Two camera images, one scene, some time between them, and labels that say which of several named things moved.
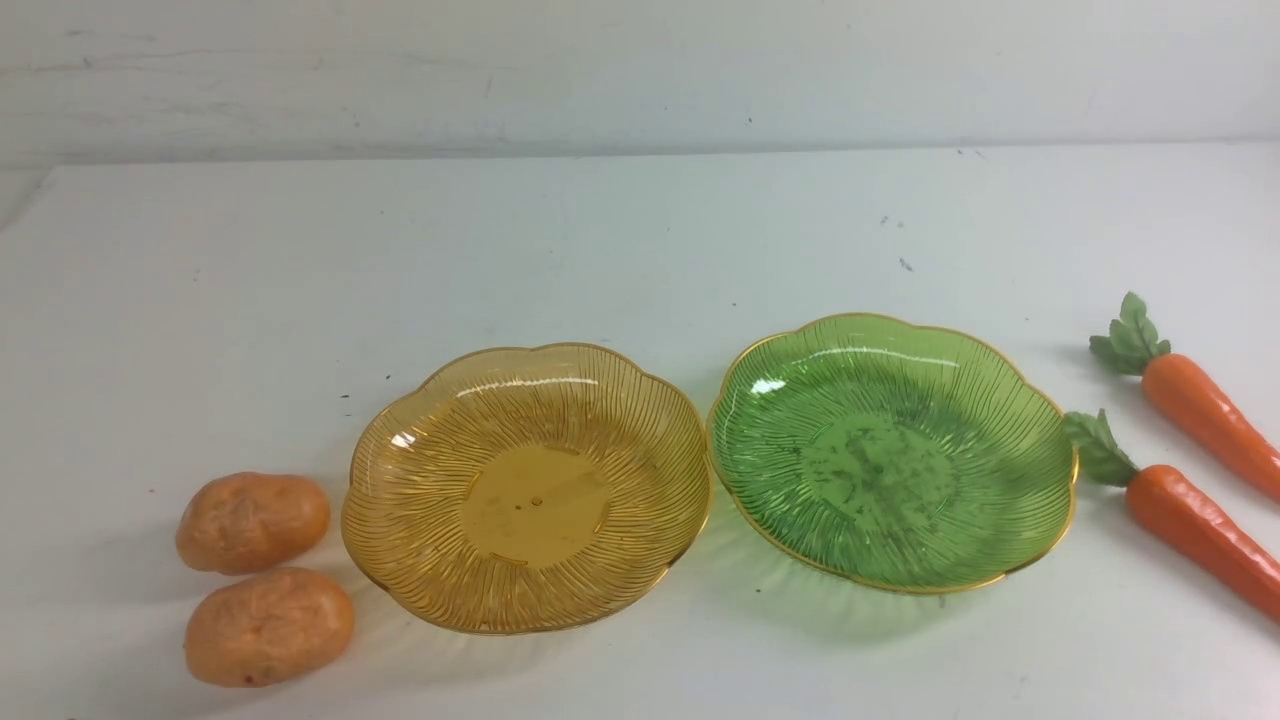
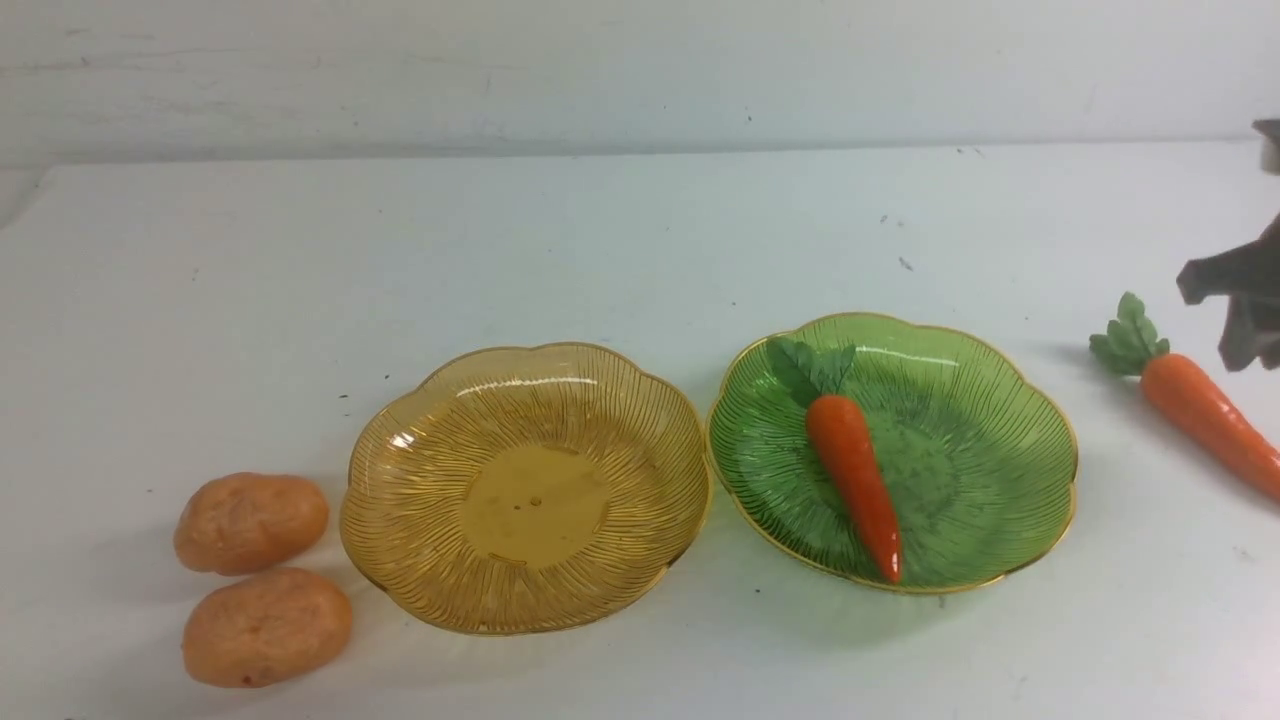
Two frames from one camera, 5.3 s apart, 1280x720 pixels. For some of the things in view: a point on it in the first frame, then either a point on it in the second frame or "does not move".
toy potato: (234, 522) does not move
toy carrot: (1187, 398) does not move
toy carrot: (1181, 516) → (845, 440)
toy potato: (266, 626) does not move
